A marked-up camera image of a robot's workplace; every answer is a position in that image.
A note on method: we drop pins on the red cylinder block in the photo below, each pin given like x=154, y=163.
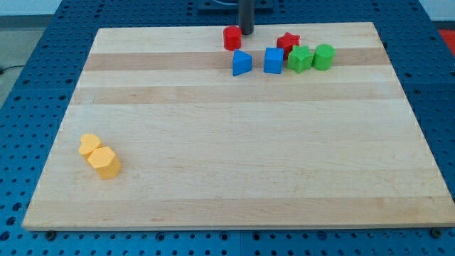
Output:
x=232, y=38

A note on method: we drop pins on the blue cube block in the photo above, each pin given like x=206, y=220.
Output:
x=273, y=60

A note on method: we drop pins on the blue triangle block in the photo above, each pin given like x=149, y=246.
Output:
x=241, y=62

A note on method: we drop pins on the light wooden board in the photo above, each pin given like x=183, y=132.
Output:
x=202, y=149

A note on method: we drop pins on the green star block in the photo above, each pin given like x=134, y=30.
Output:
x=299, y=59

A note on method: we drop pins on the red star block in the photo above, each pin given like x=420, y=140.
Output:
x=287, y=42

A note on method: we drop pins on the green cylinder block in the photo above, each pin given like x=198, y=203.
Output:
x=323, y=57

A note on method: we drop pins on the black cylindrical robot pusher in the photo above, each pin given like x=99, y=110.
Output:
x=246, y=12

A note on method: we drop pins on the yellow hexagon block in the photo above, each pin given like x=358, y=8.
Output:
x=105, y=161

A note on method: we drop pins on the yellow heart block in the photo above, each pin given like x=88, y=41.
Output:
x=89, y=143

